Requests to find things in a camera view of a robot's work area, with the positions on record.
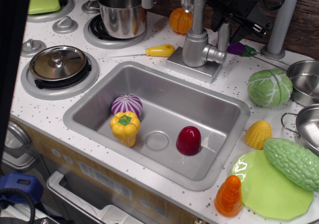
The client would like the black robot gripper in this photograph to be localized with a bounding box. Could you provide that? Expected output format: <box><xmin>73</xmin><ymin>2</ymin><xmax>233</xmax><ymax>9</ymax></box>
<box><xmin>206</xmin><ymin>0</ymin><xmax>272</xmax><ymax>43</ymax></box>

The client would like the silver faucet lever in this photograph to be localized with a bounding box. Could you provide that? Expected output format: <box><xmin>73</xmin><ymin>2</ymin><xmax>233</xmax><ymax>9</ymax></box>
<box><xmin>217</xmin><ymin>21</ymin><xmax>232</xmax><ymax>53</ymax></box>

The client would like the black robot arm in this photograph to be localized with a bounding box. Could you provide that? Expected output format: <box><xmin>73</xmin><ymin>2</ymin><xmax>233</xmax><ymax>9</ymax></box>
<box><xmin>206</xmin><ymin>0</ymin><xmax>285</xmax><ymax>43</ymax></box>

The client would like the purple toy eggplant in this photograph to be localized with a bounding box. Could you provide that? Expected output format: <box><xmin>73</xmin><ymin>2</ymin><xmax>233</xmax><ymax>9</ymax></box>
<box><xmin>227</xmin><ymin>42</ymin><xmax>257</xmax><ymax>57</ymax></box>

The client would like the silver toy faucet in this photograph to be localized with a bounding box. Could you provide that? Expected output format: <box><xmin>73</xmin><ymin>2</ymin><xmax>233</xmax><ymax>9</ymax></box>
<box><xmin>166</xmin><ymin>0</ymin><xmax>227</xmax><ymax>84</ymax></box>

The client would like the clear round knob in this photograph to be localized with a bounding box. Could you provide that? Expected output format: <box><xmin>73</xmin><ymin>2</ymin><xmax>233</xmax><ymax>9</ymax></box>
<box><xmin>181</xmin><ymin>0</ymin><xmax>194</xmax><ymax>14</ymax></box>

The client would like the orange toy pumpkin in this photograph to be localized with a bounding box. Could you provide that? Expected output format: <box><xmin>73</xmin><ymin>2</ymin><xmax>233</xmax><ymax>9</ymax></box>
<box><xmin>169</xmin><ymin>7</ymin><xmax>193</xmax><ymax>34</ymax></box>

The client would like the grey right support pole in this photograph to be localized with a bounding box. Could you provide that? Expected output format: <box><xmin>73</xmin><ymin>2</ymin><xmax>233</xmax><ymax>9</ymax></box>
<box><xmin>261</xmin><ymin>0</ymin><xmax>297</xmax><ymax>59</ymax></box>

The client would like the green toy cabbage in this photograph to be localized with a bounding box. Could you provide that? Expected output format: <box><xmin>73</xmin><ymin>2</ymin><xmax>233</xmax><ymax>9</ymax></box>
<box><xmin>247</xmin><ymin>70</ymin><xmax>293</xmax><ymax>108</ymax></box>

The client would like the silver toy sink basin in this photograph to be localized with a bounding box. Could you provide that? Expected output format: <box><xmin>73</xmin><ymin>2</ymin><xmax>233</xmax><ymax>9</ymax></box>
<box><xmin>63</xmin><ymin>62</ymin><xmax>250</xmax><ymax>191</ymax></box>

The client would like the tall steel pot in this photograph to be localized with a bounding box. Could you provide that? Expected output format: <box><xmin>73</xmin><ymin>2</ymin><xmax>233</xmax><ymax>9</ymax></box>
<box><xmin>98</xmin><ymin>0</ymin><xmax>155</xmax><ymax>39</ymax></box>

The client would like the yellow toy corn piece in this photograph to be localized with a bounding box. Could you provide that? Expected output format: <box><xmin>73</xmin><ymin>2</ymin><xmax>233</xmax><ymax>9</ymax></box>
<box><xmin>245</xmin><ymin>120</ymin><xmax>272</xmax><ymax>149</ymax></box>

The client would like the dark red toy beet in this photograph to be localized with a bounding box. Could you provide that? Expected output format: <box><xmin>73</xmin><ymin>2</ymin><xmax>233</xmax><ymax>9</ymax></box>
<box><xmin>176</xmin><ymin>126</ymin><xmax>201</xmax><ymax>156</ymax></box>

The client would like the steel pot right edge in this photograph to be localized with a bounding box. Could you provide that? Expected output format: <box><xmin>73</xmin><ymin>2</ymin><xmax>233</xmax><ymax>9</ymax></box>
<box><xmin>281</xmin><ymin>104</ymin><xmax>319</xmax><ymax>156</ymax></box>

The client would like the purple striped toy onion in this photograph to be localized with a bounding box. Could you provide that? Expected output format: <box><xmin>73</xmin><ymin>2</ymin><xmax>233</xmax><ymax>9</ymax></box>
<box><xmin>111</xmin><ymin>94</ymin><xmax>143</xmax><ymax>117</ymax></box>

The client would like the back right stove burner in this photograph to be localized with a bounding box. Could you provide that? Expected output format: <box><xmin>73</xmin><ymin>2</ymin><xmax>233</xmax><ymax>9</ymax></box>
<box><xmin>83</xmin><ymin>15</ymin><xmax>147</xmax><ymax>49</ymax></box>

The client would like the stove burner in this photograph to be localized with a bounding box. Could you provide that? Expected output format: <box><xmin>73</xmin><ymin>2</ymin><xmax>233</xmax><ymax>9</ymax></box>
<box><xmin>83</xmin><ymin>15</ymin><xmax>147</xmax><ymax>49</ymax></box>
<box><xmin>21</xmin><ymin>52</ymin><xmax>99</xmax><ymax>101</ymax></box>
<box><xmin>26</xmin><ymin>0</ymin><xmax>75</xmax><ymax>23</ymax></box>

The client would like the grey stove knob back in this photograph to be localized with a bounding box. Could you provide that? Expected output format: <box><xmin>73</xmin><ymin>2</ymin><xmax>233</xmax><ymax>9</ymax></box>
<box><xmin>81</xmin><ymin>0</ymin><xmax>100</xmax><ymax>14</ymax></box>

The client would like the grey stove knob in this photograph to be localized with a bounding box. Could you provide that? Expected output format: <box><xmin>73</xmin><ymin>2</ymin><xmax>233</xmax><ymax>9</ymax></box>
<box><xmin>52</xmin><ymin>16</ymin><xmax>78</xmax><ymax>34</ymax></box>
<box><xmin>20</xmin><ymin>39</ymin><xmax>46</xmax><ymax>58</ymax></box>
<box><xmin>81</xmin><ymin>0</ymin><xmax>100</xmax><ymax>14</ymax></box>

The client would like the yellow toy bell pepper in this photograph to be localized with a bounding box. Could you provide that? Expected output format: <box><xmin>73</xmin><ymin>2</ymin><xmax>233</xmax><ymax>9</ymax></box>
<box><xmin>110</xmin><ymin>111</ymin><xmax>141</xmax><ymax>147</ymax></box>

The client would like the green toy bitter gourd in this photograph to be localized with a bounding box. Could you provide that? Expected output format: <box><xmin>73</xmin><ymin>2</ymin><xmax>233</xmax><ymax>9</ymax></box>
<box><xmin>263</xmin><ymin>138</ymin><xmax>319</xmax><ymax>192</ymax></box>

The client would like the grey stove knob middle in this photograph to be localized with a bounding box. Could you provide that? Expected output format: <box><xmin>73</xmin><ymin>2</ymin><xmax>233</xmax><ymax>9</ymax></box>
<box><xmin>52</xmin><ymin>16</ymin><xmax>78</xmax><ymax>34</ymax></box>

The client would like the back left stove burner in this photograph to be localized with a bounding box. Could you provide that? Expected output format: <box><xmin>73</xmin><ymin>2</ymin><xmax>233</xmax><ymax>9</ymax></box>
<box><xmin>26</xmin><ymin>0</ymin><xmax>75</xmax><ymax>23</ymax></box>

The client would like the light green plastic plate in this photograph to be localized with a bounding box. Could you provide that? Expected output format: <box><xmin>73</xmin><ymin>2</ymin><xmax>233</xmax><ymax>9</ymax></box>
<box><xmin>231</xmin><ymin>150</ymin><xmax>314</xmax><ymax>220</ymax></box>

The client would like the steel pot lid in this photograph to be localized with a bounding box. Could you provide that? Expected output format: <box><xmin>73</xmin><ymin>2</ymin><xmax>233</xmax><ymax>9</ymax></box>
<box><xmin>29</xmin><ymin>45</ymin><xmax>87</xmax><ymax>81</ymax></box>

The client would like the front left stove burner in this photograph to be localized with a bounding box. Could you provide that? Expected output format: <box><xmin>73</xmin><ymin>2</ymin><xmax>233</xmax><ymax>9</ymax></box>
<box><xmin>21</xmin><ymin>52</ymin><xmax>99</xmax><ymax>101</ymax></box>

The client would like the orange toy carrot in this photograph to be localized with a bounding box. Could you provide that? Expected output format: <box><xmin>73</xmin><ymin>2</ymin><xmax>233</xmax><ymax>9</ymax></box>
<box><xmin>214</xmin><ymin>175</ymin><xmax>242</xmax><ymax>217</ymax></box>

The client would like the grey stove knob left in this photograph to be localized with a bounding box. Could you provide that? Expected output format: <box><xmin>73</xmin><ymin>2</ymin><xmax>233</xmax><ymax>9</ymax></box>
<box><xmin>20</xmin><ymin>39</ymin><xmax>46</xmax><ymax>58</ymax></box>

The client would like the yellow handled toy knife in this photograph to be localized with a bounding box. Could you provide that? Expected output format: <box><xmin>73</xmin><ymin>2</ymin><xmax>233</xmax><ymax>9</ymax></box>
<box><xmin>107</xmin><ymin>44</ymin><xmax>175</xmax><ymax>58</ymax></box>

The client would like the steel saucepan with handle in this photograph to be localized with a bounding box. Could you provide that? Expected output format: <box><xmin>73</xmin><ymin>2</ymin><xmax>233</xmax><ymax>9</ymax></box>
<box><xmin>249</xmin><ymin>51</ymin><xmax>319</xmax><ymax>107</ymax></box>

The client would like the grey oven door handle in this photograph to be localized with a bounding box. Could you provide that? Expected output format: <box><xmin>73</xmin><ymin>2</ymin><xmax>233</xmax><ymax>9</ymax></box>
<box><xmin>2</xmin><ymin>121</ymin><xmax>38</xmax><ymax>173</ymax></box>

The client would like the black coiled cable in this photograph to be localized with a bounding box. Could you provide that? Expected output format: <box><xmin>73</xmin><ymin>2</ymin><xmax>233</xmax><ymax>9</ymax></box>
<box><xmin>0</xmin><ymin>187</ymin><xmax>37</xmax><ymax>224</ymax></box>

